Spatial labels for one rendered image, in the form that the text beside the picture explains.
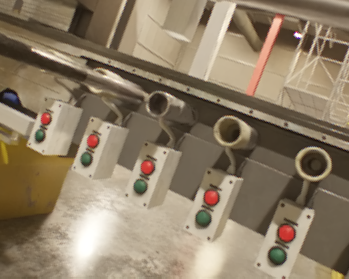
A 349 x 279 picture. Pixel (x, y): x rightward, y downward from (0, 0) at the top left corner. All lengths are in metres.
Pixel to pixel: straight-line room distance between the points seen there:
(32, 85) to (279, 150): 0.83
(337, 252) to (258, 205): 0.19
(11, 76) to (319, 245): 1.08
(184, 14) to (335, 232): 0.73
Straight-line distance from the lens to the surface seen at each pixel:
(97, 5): 1.39
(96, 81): 0.58
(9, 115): 1.22
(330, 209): 0.86
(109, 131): 0.92
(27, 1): 1.57
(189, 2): 1.14
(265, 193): 0.87
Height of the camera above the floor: 0.86
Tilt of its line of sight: 2 degrees down
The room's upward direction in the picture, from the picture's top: 21 degrees clockwise
